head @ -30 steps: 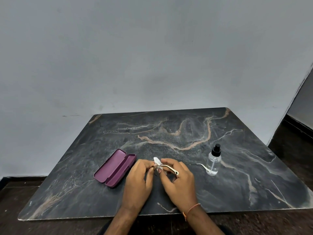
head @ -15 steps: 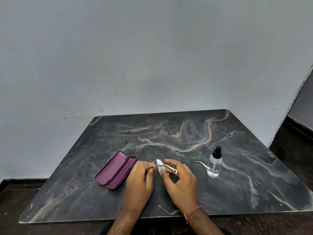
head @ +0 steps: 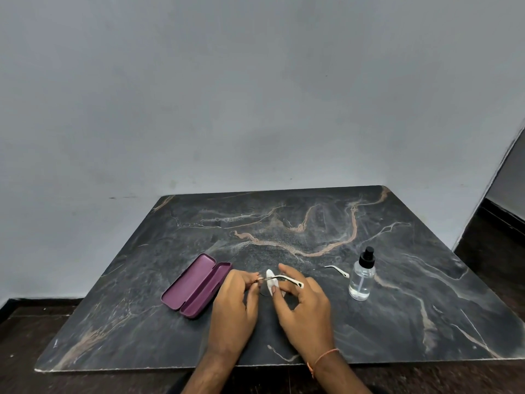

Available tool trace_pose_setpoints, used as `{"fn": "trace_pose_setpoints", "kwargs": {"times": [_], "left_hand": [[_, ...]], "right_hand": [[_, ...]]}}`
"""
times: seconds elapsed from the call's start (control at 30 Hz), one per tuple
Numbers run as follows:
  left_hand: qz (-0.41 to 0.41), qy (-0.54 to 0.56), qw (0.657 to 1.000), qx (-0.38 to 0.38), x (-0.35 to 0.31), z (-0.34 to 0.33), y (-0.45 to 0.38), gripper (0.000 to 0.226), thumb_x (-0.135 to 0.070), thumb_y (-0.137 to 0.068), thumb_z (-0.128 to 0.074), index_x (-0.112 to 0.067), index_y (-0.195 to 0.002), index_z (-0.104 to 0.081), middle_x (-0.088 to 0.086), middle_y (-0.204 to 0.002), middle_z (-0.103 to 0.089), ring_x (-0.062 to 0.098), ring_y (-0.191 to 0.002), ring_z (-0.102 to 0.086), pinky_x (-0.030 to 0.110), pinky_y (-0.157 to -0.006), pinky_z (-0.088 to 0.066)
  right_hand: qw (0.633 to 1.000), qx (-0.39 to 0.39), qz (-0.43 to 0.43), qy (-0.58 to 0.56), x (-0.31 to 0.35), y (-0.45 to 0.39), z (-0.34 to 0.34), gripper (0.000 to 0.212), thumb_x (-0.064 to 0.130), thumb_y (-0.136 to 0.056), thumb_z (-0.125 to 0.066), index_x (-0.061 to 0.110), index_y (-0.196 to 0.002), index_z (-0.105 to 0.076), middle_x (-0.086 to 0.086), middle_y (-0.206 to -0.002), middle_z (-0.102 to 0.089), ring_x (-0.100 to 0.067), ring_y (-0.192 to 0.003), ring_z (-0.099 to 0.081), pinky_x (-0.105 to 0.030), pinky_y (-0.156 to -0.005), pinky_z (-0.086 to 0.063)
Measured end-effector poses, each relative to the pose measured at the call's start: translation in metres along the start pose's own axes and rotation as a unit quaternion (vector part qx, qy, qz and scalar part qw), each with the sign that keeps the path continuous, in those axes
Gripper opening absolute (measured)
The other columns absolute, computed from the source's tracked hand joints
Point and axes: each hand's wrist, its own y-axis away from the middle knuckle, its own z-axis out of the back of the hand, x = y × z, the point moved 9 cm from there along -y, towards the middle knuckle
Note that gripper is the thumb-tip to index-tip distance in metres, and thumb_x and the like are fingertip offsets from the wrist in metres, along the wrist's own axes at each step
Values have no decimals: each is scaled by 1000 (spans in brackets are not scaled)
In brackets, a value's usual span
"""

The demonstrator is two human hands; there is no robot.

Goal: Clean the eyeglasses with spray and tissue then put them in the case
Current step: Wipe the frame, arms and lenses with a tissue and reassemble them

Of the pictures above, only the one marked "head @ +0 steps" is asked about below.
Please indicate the person's right hand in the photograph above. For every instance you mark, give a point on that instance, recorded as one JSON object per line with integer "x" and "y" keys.
{"x": 307, "y": 320}

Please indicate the clear spray bottle black cap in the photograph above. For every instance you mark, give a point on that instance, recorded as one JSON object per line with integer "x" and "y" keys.
{"x": 361, "y": 281}

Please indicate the maroon glasses case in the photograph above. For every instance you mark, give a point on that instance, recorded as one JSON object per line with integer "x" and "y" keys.
{"x": 192, "y": 285}

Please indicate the person's left hand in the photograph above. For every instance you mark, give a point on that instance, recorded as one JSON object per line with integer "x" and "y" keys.
{"x": 231, "y": 320}

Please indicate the white cleaning cloth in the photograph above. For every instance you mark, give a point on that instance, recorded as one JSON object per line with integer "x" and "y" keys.
{"x": 271, "y": 283}

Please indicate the black skirting board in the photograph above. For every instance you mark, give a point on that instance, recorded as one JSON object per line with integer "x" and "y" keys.
{"x": 37, "y": 302}
{"x": 506, "y": 213}

